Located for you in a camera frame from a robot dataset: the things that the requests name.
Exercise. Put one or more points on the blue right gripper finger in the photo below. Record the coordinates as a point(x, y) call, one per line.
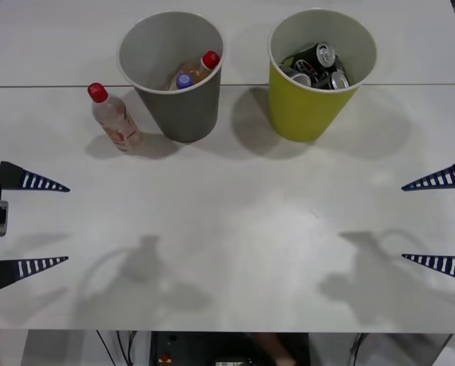
point(446, 177)
point(446, 264)

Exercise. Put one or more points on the clear bottle with pink label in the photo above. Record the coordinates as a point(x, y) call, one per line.
point(114, 118)

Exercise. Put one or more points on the silver-topped drink can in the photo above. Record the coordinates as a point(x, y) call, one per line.
point(339, 80)
point(300, 78)

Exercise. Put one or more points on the yellow-green plastic waste bin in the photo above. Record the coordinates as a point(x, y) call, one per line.
point(303, 110)

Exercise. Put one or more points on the black can with silver top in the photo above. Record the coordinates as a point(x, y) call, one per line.
point(324, 53)

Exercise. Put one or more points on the black can with red print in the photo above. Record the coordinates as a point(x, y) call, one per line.
point(307, 67)

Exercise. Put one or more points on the grey plastic waste bin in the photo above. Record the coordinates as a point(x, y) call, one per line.
point(185, 110)

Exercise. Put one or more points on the black robot torso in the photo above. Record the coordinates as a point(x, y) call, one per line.
point(196, 348)

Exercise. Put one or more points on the bottle with purple cap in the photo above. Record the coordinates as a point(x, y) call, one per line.
point(184, 80)

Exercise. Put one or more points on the orange bottle with red cap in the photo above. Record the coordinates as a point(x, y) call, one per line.
point(197, 70)

